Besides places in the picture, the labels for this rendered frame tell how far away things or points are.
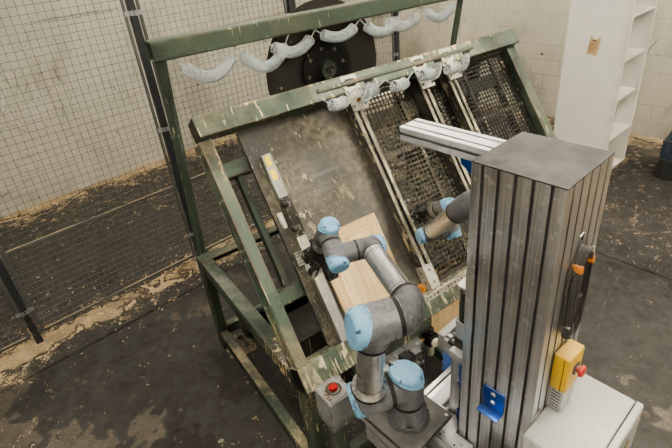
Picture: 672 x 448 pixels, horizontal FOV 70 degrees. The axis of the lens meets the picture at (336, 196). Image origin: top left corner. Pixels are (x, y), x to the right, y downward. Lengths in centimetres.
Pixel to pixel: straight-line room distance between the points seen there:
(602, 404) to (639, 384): 185
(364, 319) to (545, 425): 67
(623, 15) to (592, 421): 424
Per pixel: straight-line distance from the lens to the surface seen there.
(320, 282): 228
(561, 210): 120
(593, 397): 181
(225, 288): 296
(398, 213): 250
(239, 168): 233
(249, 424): 328
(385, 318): 133
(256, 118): 228
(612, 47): 548
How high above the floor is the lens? 257
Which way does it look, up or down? 29 degrees down
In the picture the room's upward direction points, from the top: 6 degrees counter-clockwise
